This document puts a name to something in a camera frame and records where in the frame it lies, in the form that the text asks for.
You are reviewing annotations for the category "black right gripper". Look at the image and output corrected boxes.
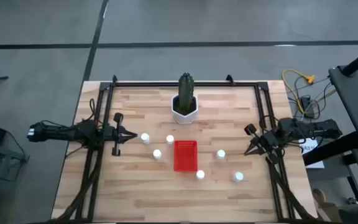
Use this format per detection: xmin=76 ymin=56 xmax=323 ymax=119
xmin=244 ymin=123 xmax=282 ymax=165

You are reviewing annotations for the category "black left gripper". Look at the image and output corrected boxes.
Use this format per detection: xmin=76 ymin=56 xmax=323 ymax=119
xmin=104 ymin=112 xmax=138 ymax=157

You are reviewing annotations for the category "red plastic slotted basket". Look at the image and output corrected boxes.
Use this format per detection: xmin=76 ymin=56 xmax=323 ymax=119
xmin=173 ymin=139 xmax=198 ymax=173

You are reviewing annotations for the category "white paper sheet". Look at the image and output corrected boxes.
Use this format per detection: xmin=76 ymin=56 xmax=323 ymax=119
xmin=298 ymin=136 xmax=325 ymax=169

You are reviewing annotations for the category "white hexagonal plant pot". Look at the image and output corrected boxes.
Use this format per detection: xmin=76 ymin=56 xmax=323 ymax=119
xmin=171 ymin=94 xmax=199 ymax=124

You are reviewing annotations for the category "black power adapter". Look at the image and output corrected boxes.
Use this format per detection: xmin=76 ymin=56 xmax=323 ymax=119
xmin=300 ymin=95 xmax=312 ymax=110

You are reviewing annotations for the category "green cactus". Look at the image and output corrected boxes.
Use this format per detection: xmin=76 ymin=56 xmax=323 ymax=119
xmin=178 ymin=72 xmax=195 ymax=108

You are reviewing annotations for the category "person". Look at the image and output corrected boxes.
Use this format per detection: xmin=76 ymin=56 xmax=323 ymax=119
xmin=311 ymin=188 xmax=358 ymax=224

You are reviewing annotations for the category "black cable bundle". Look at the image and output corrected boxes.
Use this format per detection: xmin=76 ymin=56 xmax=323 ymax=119
xmin=267 ymin=160 xmax=318 ymax=222
xmin=53 ymin=149 xmax=101 ymax=223

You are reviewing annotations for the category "black aluminium table frame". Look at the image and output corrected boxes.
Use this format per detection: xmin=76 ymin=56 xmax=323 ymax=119
xmin=73 ymin=74 xmax=295 ymax=223

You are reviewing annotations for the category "yellow extension cable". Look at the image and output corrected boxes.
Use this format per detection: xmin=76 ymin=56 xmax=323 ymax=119
xmin=282 ymin=68 xmax=316 ymax=114

